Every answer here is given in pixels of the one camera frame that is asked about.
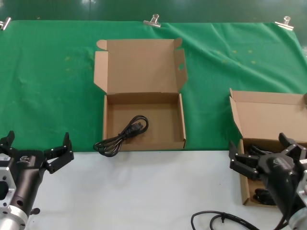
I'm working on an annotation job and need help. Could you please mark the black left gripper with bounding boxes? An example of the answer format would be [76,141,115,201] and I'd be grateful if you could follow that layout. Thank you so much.
[0,130,75,214]

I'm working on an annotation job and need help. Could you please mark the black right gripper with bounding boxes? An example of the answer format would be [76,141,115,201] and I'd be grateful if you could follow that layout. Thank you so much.
[228,133,307,218]

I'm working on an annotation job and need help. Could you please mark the open cardboard box with hole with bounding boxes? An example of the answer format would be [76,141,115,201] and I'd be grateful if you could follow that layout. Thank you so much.
[94,38,188,152]

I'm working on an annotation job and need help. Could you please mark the green table cloth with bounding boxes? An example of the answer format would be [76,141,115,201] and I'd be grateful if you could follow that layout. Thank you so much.
[0,20,307,153]

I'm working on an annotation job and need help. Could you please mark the silver binder clip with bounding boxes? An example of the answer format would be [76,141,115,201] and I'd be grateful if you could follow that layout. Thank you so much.
[143,13,162,29]
[0,16,12,31]
[274,16,295,31]

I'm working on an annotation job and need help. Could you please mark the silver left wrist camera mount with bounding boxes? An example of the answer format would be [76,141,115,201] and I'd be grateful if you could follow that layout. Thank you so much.
[0,153,17,209]

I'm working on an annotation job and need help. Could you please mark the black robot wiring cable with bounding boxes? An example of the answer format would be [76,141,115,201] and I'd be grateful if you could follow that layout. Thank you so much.
[191,210,292,230]

